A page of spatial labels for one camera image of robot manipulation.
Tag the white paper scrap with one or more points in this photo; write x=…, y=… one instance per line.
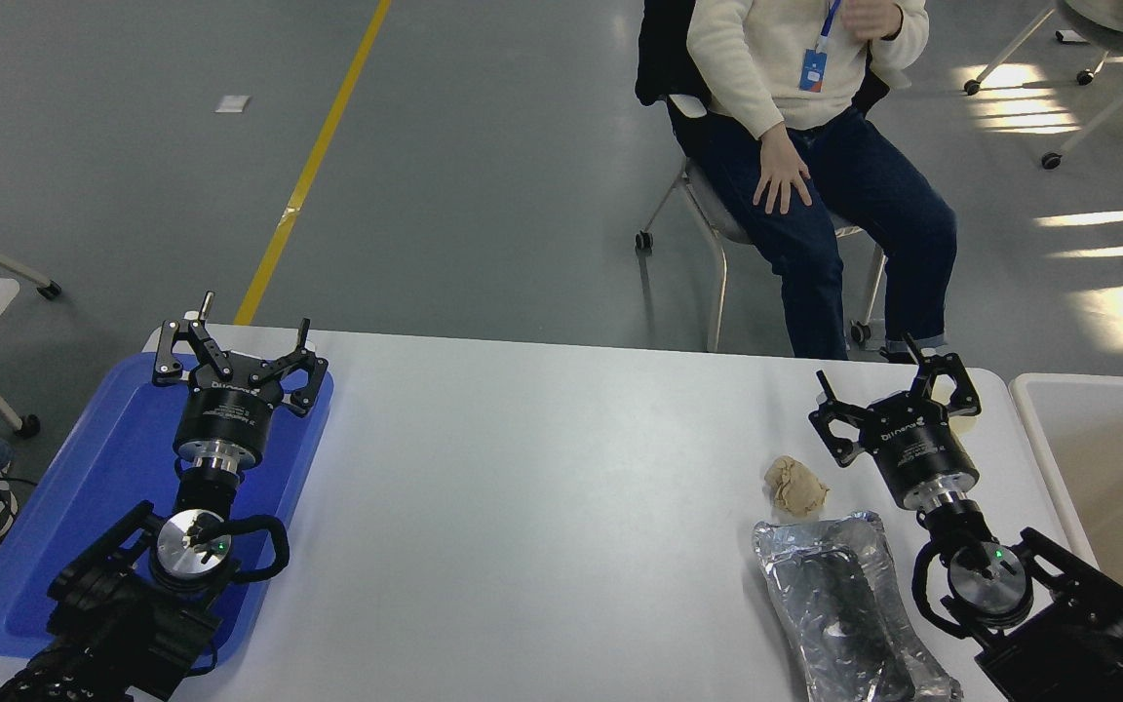
x=232, y=103

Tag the large pale bin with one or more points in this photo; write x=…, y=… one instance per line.
x=1107, y=458

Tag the blue plastic tray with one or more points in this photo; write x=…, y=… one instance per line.
x=103, y=468

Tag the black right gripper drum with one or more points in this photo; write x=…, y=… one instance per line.
x=922, y=448

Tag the crumpled tan paper ball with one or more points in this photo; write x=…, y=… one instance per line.
x=795, y=486

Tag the white paper cup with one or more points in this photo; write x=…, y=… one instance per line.
x=961, y=423

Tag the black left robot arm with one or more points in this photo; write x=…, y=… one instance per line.
x=113, y=624

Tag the person's right hand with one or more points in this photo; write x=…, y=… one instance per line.
x=781, y=171

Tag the person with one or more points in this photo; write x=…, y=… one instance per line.
x=756, y=49

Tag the wheeled chair with black backrest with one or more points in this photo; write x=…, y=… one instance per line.
x=713, y=210

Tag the person's left hand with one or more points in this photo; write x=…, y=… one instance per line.
x=873, y=18

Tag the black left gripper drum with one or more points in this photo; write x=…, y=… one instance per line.
x=225, y=414

